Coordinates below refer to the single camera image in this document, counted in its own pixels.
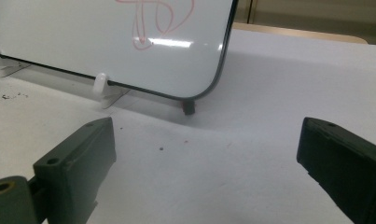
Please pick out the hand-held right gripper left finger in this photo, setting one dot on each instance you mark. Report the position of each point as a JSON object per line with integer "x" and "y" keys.
{"x": 73, "y": 168}

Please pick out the small black board foot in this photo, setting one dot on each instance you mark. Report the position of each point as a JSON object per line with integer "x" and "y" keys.
{"x": 188, "y": 107}

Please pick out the white whiteboard with black frame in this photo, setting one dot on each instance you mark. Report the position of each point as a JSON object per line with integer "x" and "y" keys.
{"x": 83, "y": 46}

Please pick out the light wooden table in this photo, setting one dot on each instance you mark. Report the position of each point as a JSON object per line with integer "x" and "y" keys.
{"x": 300, "y": 32}

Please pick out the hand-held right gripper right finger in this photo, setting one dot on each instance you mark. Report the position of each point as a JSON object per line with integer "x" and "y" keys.
{"x": 347, "y": 165}

